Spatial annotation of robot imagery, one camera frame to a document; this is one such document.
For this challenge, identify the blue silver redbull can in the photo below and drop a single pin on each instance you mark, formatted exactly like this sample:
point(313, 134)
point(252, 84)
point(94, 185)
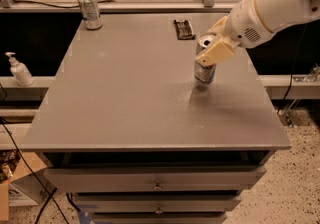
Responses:
point(202, 74)

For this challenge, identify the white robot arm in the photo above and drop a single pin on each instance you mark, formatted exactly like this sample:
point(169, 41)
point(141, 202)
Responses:
point(253, 22)

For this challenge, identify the silver green 7up can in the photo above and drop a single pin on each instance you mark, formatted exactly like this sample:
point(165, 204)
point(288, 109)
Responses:
point(91, 14)

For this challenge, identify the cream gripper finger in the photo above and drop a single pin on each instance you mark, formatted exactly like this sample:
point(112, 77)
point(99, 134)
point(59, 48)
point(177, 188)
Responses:
point(215, 51)
point(219, 26)

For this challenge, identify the grey top drawer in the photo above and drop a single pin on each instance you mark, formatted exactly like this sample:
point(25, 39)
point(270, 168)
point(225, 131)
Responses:
point(158, 179)

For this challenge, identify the grey middle drawer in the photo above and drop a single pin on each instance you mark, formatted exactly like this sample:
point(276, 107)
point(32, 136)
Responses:
point(156, 202)

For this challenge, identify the grey drawer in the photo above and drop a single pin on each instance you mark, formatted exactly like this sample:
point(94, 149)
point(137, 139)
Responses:
point(165, 218)
point(158, 179)
point(156, 202)

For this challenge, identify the grey bottom drawer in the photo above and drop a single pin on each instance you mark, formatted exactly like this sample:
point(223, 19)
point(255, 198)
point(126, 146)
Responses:
point(165, 218)

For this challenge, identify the white pump sanitizer bottle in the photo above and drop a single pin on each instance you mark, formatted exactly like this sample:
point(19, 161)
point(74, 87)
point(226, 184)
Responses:
point(19, 70)

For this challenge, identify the cardboard box with items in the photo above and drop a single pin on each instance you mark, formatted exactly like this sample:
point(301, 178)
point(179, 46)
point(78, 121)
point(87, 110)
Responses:
point(26, 187)

